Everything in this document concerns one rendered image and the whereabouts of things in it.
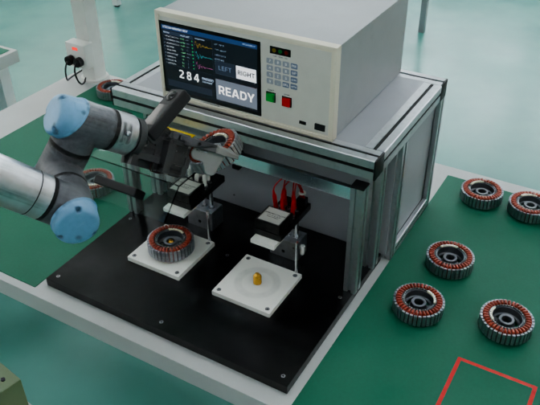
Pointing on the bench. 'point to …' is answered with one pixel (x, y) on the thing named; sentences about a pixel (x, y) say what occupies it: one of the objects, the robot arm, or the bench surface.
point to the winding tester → (302, 55)
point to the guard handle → (119, 186)
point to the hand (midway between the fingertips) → (217, 150)
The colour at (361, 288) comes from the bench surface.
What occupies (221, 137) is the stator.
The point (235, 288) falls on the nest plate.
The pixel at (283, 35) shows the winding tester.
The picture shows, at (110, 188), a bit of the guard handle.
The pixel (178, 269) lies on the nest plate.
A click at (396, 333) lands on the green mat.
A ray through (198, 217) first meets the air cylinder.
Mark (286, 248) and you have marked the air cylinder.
